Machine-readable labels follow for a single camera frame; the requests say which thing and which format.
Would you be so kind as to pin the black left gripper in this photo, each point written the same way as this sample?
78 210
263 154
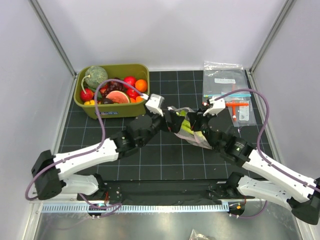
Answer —
174 124

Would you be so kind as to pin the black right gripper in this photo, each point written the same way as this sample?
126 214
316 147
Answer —
196 117

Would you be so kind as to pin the green celery stalk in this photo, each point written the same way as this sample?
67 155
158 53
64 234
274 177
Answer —
186 132

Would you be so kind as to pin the clear polka-dot pink zip bag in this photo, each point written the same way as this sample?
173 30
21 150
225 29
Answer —
202 144

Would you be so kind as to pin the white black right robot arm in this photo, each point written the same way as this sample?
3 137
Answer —
285 187

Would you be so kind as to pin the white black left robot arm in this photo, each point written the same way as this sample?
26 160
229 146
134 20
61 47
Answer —
53 174

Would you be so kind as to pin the clear bag orange zipper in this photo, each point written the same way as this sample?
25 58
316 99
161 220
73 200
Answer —
240 112

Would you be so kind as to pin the clear bag blue zipper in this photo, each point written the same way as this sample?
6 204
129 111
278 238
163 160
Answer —
219 82

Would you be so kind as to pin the crumpled clear plastic bag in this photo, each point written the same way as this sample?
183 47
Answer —
196 235

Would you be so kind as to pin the black grid cutting mat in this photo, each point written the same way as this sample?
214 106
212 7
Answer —
165 157

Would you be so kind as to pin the orange toy fruit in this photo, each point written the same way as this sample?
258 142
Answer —
141 85

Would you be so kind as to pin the red toy apple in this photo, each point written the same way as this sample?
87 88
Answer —
130 81

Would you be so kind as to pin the olive green plastic bin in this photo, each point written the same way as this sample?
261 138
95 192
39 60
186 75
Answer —
116 110

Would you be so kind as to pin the toy watermelon slice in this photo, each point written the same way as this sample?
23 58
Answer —
118 97

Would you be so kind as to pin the purple toy grapes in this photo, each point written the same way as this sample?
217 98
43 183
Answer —
111 86

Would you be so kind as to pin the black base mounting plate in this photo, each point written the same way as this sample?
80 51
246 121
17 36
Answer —
165 192

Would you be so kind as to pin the red toy strawberry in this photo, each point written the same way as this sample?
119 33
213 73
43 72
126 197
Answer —
86 95

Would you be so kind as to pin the green toy melon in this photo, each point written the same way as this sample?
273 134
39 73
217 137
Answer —
95 75

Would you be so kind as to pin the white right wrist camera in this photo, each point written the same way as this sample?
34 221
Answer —
213 106

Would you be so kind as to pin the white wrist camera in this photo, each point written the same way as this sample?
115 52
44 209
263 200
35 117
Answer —
154 104
213 106

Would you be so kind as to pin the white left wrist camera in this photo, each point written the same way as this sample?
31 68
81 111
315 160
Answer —
154 104

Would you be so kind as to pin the aluminium slotted rail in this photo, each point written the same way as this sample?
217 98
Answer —
85 208

